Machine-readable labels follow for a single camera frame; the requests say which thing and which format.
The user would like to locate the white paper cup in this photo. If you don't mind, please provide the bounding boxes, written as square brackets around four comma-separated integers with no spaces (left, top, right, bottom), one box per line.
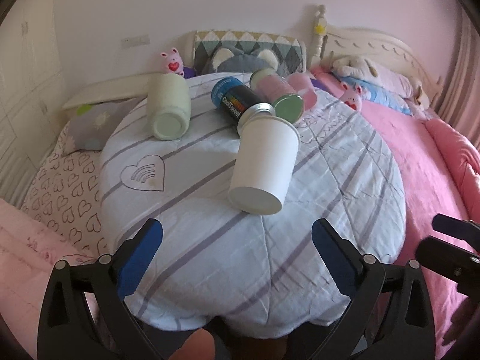
[228,115,300,215]

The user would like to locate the pink plastic cup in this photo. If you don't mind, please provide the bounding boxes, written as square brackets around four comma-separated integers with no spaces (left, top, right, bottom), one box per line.
[286,72,317,111]

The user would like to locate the pale green frosted cup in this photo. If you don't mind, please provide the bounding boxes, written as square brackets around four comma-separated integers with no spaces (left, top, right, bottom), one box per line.
[146,73,191,141]

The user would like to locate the person's right hand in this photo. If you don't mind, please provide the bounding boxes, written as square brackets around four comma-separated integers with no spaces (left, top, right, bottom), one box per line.
[442,297,479,346]

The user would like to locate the person's left hand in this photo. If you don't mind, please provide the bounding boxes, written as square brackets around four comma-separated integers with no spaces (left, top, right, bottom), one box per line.
[168,329,216,360]

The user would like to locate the hot pink bed blanket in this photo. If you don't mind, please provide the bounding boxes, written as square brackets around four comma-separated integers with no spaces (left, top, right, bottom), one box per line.
[309,66,480,350]

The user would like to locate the rolled pink blanket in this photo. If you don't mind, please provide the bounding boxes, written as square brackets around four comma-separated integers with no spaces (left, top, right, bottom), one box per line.
[425,119,480,222]

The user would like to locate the light pink folded blanket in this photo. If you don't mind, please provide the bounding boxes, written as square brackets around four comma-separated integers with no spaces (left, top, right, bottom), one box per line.
[0,201,98,359]

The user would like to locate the pink curtain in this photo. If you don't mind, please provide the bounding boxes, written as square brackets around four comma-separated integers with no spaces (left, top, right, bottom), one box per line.
[438,8,479,135]

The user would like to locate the heart pattern white pillow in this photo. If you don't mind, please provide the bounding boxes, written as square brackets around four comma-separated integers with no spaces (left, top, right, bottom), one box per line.
[21,127,107,256]

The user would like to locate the striped white folded quilt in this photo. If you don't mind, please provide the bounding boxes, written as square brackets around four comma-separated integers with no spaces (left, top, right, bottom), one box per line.
[99,74,406,339]

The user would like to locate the cream plush dog toy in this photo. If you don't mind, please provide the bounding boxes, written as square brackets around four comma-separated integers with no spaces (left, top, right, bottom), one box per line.
[331,55,431,108]

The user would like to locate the blue cartoon pillow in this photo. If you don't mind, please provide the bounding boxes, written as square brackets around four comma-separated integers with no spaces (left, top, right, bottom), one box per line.
[334,73,412,116]

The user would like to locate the pink bunny toy right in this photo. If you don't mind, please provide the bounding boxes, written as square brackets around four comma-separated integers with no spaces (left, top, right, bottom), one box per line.
[339,81,363,112]

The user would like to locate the pink bunny toy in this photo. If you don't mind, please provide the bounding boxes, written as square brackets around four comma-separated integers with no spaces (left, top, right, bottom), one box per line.
[160,47,185,77]
[339,81,363,112]

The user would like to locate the grey sun pattern pillow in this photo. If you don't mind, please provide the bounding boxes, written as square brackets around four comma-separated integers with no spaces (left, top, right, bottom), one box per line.
[63,96,145,156]

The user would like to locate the white wardrobe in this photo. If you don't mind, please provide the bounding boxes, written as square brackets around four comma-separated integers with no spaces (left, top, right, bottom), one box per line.
[1,0,67,206]

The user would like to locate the cream wooden headboard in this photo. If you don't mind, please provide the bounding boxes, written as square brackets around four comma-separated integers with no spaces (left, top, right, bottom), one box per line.
[307,4,444,102]

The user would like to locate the cream bedside ledge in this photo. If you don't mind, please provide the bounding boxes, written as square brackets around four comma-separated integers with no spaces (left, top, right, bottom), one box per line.
[61,31,198,112]

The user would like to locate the pink green glass jar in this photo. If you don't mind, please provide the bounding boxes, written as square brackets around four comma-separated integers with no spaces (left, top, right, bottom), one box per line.
[250,68,304,124]

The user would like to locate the diamond pattern quilted cushion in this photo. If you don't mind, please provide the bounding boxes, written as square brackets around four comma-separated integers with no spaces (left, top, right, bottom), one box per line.
[188,30,307,77]

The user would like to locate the purple pillow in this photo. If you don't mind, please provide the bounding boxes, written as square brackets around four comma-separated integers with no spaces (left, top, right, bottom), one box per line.
[183,67,197,80]

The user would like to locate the blue black CoolTowel can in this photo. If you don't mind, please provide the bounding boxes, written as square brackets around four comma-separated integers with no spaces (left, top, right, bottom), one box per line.
[211,76,276,136]

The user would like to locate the pink bunny toy left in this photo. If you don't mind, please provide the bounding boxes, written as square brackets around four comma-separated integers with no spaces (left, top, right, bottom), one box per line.
[160,47,185,77]

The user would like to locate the grey cat plush cushion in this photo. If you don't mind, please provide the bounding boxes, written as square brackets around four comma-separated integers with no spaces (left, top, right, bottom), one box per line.
[202,46,280,74]

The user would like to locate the white wall socket plate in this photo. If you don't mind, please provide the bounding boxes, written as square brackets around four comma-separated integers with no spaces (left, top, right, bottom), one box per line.
[120,34,151,50]

